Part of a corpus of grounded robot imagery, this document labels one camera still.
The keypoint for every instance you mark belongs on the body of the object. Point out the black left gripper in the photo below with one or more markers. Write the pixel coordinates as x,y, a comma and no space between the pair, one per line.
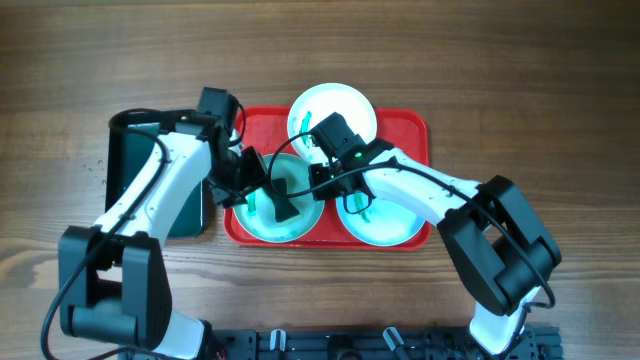
255,179

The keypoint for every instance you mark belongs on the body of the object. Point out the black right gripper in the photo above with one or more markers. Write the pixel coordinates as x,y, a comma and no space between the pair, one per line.
318,190

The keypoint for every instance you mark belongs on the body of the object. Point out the light blue plate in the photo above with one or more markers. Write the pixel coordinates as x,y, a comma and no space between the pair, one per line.
257,215
377,222

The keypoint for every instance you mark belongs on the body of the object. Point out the green scouring sponge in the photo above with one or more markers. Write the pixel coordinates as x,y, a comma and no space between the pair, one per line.
283,208

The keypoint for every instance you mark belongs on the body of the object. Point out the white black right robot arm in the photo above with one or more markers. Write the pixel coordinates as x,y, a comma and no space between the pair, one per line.
500,249

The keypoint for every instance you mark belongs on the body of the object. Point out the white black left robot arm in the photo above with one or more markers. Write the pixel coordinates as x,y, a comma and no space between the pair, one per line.
113,285

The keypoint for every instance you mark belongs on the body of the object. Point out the red plastic tray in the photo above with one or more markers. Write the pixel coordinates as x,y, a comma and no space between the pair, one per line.
267,129

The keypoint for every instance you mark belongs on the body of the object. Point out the black water tray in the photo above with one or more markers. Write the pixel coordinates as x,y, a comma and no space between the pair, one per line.
127,155

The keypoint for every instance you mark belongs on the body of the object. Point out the white round plate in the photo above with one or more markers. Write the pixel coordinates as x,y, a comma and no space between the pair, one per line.
320,101

